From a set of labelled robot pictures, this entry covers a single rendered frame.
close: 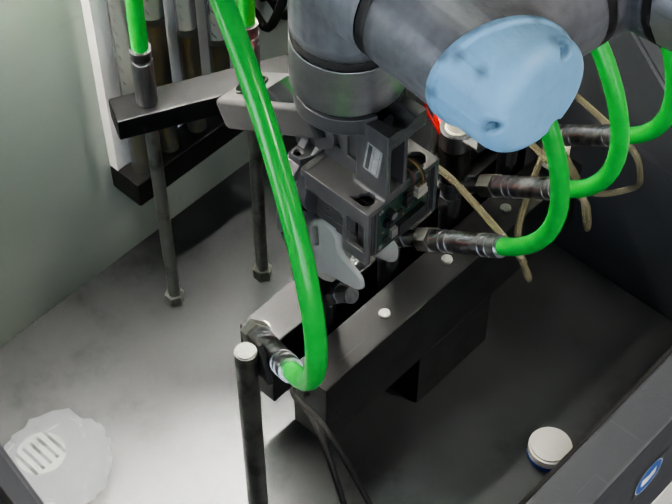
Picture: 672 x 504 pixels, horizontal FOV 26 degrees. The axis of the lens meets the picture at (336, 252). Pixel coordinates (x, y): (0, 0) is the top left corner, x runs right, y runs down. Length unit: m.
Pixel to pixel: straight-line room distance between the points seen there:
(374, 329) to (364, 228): 0.27
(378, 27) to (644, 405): 0.52
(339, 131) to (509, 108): 0.18
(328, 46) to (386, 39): 0.07
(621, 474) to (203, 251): 0.50
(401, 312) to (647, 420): 0.22
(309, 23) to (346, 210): 0.15
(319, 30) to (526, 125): 0.15
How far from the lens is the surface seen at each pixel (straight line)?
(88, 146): 1.33
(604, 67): 1.05
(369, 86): 0.89
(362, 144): 0.93
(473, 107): 0.77
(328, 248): 1.03
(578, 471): 1.18
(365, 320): 1.21
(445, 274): 1.24
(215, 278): 1.43
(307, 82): 0.90
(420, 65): 0.79
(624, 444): 1.20
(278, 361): 0.98
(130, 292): 1.43
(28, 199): 1.32
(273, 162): 0.83
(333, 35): 0.86
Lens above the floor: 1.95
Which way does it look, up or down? 51 degrees down
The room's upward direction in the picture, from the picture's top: straight up
